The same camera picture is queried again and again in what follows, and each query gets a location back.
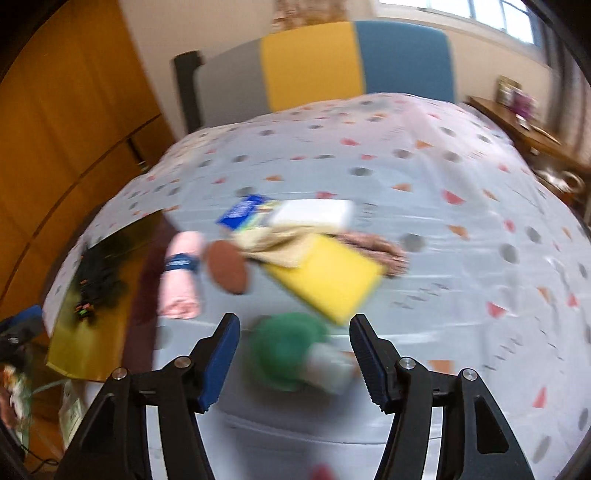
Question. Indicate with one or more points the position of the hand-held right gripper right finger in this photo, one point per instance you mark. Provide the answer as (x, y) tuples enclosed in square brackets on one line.
[(369, 364)]

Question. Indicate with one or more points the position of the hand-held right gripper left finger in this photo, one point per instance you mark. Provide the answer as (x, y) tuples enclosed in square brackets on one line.
[(221, 364)]

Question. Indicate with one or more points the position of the pink towel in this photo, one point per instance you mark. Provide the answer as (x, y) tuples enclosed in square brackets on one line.
[(180, 295)]

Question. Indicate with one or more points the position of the brown round pad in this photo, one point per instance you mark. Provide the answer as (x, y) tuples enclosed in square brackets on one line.
[(226, 267)]

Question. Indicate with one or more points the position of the yellow sponge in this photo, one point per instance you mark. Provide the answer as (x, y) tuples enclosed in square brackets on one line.
[(328, 277)]

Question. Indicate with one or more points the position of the pink-brown satin scrunchie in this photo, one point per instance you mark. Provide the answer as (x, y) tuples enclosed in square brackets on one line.
[(388, 258)]

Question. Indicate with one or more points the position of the dark brown box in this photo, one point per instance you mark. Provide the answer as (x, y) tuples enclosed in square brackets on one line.
[(106, 332)]

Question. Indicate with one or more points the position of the beige cloth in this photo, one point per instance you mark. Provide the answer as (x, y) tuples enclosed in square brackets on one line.
[(277, 249)]

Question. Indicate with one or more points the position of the black fuzzy item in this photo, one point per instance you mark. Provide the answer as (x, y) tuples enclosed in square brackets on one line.
[(99, 272)]

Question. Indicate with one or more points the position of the blue packet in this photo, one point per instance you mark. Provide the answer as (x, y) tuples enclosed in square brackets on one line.
[(242, 212)]

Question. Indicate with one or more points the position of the white sponge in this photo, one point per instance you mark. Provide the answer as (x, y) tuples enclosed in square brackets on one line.
[(314, 213)]

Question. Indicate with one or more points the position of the printed bed cover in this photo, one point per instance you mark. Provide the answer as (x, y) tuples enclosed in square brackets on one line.
[(461, 277)]

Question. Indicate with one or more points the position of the plastic bag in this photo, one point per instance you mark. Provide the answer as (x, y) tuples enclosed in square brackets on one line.
[(71, 410)]

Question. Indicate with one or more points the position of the wooden side table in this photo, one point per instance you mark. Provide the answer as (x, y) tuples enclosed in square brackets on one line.
[(531, 134)]

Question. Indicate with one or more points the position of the wooden wardrobe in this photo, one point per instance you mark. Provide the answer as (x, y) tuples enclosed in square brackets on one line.
[(69, 115)]

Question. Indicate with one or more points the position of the purple box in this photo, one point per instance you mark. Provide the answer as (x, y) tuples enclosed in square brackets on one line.
[(525, 102)]

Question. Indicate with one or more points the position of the grey yellow blue headboard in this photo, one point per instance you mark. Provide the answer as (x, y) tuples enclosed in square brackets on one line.
[(309, 64)]

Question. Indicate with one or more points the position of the small patterned box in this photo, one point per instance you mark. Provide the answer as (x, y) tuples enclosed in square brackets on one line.
[(507, 90)]

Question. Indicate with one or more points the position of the curtain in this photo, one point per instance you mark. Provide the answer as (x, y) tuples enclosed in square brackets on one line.
[(572, 92)]

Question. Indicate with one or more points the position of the window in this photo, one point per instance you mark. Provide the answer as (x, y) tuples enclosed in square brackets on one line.
[(461, 14)]

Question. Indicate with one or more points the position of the black bed post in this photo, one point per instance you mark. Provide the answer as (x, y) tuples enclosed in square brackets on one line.
[(184, 87)]

